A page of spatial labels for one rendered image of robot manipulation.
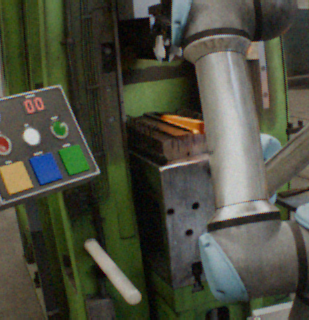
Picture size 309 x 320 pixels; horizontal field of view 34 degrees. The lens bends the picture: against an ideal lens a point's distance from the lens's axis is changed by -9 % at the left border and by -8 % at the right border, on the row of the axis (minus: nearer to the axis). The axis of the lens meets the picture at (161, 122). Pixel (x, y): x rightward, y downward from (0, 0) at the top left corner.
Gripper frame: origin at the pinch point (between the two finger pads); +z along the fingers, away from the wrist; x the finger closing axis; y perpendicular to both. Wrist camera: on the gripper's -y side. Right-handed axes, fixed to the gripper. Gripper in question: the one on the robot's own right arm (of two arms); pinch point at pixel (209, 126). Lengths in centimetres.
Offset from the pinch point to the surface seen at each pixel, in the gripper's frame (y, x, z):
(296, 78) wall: 81, 511, 646
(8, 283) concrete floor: 99, -67, 136
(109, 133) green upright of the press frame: 1.1, -24.2, 23.3
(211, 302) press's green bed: 66, -2, 5
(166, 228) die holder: 30.6, -16.0, 3.7
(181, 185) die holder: 17.1, -9.7, 3.1
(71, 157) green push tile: -0.2, -44.4, -7.3
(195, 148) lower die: 8.0, -1.3, 8.9
